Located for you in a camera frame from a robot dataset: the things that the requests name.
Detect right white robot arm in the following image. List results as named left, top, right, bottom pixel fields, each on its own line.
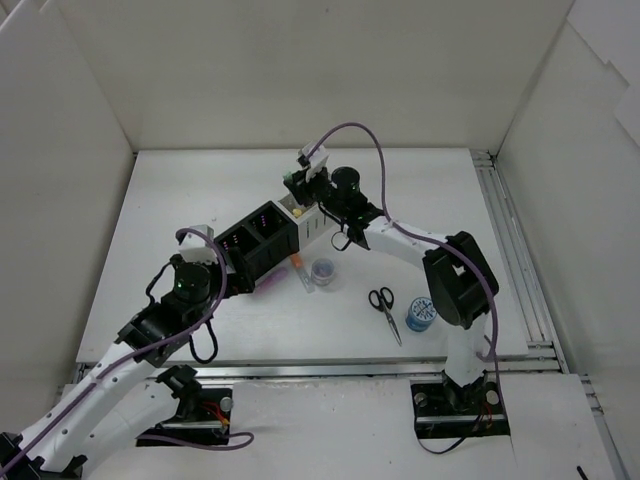
left=283, top=167, right=499, bottom=412

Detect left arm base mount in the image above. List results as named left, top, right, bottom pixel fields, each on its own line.
left=136, top=365, right=232, bottom=447

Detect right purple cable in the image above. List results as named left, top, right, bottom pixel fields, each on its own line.
left=304, top=122, right=504, bottom=426

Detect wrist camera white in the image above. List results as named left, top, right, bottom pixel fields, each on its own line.
left=298, top=142, right=329, bottom=183
left=177, top=224, right=217, bottom=265

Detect white two-slot organizer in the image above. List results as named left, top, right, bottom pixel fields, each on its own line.
left=276, top=194, right=336, bottom=250

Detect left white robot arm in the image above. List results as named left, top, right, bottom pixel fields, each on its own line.
left=1, top=249, right=255, bottom=479

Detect black handled scissors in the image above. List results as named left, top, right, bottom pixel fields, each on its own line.
left=368, top=286, right=402, bottom=346

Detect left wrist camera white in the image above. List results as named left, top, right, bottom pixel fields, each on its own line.
left=177, top=224, right=217, bottom=265

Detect purple highlighter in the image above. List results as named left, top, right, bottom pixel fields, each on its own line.
left=254, top=267, right=288, bottom=295

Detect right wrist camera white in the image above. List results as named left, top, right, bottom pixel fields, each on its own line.
left=298, top=142, right=329, bottom=183

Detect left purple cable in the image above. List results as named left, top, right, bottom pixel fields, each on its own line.
left=0, top=227, right=256, bottom=476

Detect purple cable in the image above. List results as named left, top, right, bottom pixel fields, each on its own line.
left=304, top=122, right=504, bottom=426
left=0, top=227, right=256, bottom=476

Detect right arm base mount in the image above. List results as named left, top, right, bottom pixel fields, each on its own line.
left=410, top=370, right=511, bottom=456

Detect black two-slot organizer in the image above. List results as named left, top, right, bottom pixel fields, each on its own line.
left=215, top=201, right=299, bottom=283

